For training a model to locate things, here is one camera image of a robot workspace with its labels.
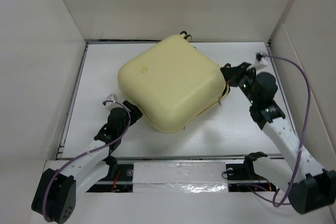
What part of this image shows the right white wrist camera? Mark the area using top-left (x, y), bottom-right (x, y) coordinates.
top-left (254, 53), bottom-right (268, 71)

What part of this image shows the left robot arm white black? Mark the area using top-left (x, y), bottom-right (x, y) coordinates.
top-left (31, 100), bottom-right (142, 223)

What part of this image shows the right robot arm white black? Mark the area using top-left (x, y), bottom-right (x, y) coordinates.
top-left (220, 62), bottom-right (335, 215)

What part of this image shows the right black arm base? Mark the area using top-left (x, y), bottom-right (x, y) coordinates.
top-left (222, 163), bottom-right (277, 193)

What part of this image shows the silver aluminium rail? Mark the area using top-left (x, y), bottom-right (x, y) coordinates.
top-left (52, 155), bottom-right (305, 162)

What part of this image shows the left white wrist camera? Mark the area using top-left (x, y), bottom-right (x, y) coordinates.
top-left (102, 93), bottom-right (118, 111)

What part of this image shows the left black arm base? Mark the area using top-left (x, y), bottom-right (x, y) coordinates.
top-left (87, 164), bottom-right (134, 193)

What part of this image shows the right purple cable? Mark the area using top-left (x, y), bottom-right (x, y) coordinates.
top-left (258, 54), bottom-right (313, 208)

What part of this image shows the yellow hard-shell suitcase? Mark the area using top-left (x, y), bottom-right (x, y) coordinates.
top-left (117, 31), bottom-right (229, 133)

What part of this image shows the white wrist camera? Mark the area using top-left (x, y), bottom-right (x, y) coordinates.
top-left (102, 93), bottom-right (118, 111)
top-left (254, 53), bottom-right (268, 71)

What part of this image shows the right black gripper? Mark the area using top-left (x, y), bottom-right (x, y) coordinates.
top-left (220, 61), bottom-right (257, 104)

